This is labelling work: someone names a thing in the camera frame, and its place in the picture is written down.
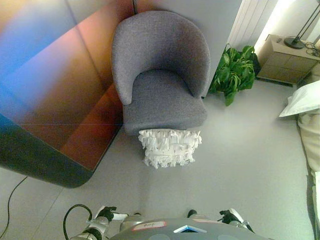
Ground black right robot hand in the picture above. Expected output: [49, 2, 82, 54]
[219, 208, 244, 225]

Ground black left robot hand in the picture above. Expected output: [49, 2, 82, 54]
[96, 205, 129, 224]

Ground white ruffled pillow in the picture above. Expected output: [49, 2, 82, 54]
[138, 128, 203, 169]

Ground white bed pillow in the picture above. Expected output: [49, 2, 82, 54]
[278, 79, 320, 119]

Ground grey robot torso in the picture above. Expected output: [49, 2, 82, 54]
[108, 216, 276, 240]

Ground brown wooden cabinet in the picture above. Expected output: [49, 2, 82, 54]
[0, 0, 137, 189]

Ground green potted plant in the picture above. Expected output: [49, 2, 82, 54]
[208, 43, 259, 107]

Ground beige bedside cabinet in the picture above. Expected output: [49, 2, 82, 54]
[255, 33, 320, 85]

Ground grey fabric armchair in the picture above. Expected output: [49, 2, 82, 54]
[111, 10, 211, 137]

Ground white pleated curtain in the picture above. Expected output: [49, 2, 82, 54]
[226, 0, 280, 49]

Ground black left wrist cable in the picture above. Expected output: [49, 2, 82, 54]
[62, 203, 94, 240]

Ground thin black floor cable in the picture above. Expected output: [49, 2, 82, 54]
[0, 175, 29, 240]

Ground black cable tangle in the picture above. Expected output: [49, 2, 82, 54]
[303, 40, 320, 57]

